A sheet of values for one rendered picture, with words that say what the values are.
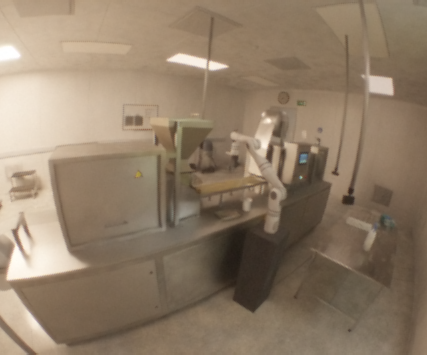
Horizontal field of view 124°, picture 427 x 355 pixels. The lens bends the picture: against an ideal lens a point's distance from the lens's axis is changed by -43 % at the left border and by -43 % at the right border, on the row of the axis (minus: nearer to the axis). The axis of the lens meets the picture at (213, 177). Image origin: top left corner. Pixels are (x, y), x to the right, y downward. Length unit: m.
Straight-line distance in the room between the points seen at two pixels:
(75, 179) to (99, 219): 0.27
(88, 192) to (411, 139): 5.38
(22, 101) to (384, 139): 8.11
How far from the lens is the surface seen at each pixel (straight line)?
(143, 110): 5.15
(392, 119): 5.18
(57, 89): 5.01
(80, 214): 1.18
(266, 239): 1.36
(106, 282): 1.24
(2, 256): 1.56
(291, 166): 1.95
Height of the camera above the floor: 1.53
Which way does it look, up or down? 17 degrees down
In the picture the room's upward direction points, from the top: 5 degrees clockwise
